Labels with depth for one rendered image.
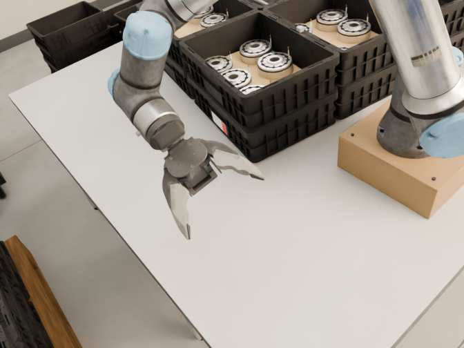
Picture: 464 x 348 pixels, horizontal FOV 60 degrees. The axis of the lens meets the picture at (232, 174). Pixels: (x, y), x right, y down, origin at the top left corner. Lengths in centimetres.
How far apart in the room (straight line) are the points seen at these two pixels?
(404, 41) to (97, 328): 151
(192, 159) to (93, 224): 151
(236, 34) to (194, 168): 78
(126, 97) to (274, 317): 51
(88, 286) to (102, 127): 78
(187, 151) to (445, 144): 46
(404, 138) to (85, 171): 88
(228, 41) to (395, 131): 63
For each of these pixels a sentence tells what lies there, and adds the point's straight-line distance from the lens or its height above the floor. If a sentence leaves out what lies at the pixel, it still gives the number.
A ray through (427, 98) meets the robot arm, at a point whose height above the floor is 104.
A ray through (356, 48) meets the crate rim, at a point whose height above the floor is 93.
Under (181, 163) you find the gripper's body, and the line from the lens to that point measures 65.
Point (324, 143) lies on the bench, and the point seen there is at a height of 70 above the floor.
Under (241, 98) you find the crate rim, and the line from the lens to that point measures 98.
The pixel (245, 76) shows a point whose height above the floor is 86.
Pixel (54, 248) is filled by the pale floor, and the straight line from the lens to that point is 213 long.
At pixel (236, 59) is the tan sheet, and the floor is 83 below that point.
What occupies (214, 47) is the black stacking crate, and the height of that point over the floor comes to 87.
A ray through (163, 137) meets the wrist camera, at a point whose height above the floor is 112.
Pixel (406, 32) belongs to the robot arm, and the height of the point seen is 117.
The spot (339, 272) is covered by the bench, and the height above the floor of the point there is 70.
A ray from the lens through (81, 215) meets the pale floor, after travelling 221.
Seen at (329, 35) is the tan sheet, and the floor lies 83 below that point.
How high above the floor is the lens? 147
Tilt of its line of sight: 44 degrees down
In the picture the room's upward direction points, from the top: 12 degrees counter-clockwise
